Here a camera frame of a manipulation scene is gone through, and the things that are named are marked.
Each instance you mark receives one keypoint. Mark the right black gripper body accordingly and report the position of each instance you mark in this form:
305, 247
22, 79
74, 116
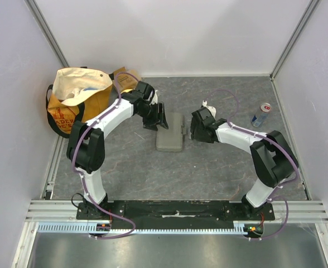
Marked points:
197, 128

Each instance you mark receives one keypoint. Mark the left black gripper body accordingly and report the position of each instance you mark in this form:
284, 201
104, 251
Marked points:
154, 118

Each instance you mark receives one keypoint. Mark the grey plastic tool case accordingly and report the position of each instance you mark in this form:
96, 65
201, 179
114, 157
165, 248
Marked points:
171, 139

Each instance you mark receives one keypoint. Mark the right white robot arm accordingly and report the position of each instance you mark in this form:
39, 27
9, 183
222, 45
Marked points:
273, 160

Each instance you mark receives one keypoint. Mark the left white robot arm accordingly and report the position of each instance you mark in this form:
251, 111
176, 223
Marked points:
86, 146

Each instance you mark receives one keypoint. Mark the brown cardboard box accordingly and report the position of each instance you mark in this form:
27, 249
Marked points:
125, 79

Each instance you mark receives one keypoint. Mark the blue silver drink can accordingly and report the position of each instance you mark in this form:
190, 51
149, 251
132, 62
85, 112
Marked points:
261, 114

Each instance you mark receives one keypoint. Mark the yellow canvas tote bag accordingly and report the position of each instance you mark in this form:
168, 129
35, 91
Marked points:
77, 94

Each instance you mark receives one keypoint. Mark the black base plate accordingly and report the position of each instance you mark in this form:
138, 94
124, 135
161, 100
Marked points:
173, 213

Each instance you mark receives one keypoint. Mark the slotted cable duct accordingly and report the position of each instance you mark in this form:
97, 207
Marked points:
97, 228

